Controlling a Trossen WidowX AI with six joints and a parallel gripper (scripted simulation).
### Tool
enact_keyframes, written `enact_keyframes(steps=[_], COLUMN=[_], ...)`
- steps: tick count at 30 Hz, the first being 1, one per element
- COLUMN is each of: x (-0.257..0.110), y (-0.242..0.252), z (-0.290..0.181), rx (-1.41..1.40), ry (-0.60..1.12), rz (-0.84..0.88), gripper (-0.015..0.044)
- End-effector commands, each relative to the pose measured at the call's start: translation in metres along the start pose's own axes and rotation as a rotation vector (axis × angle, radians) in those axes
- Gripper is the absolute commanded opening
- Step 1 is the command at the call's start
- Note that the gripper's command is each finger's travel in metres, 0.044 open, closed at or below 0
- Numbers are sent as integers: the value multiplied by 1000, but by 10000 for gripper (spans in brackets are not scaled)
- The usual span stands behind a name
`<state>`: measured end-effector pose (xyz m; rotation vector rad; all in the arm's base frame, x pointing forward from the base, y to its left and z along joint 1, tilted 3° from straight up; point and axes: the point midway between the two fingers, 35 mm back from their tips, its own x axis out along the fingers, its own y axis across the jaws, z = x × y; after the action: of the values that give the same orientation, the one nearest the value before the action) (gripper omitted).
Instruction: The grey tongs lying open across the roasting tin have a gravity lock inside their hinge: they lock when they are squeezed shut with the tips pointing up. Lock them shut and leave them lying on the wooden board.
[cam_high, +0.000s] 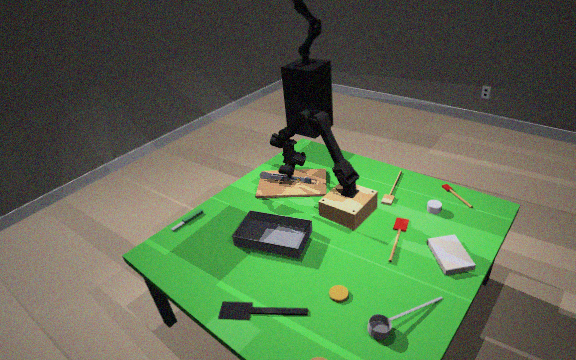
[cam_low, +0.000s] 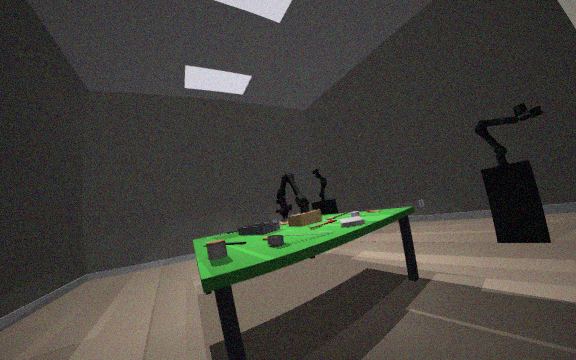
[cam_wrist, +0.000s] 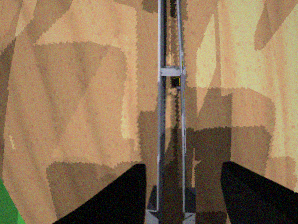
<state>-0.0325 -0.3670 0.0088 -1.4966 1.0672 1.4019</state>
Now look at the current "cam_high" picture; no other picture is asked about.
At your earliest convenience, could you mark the tan round disc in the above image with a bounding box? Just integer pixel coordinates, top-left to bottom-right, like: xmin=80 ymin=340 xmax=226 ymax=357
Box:
xmin=329 ymin=285 xmax=348 ymax=302

